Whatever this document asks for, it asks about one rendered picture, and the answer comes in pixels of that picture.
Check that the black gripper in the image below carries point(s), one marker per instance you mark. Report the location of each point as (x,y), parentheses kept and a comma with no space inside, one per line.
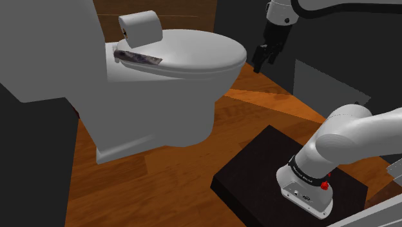
(276,34)

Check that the white toilet paper roll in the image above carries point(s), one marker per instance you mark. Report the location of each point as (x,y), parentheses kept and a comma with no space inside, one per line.
(143,28)

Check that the black robot stand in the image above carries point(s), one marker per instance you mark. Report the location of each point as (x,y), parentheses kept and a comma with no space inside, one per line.
(251,179)

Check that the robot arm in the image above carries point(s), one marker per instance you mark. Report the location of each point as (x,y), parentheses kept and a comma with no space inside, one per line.
(345,138)

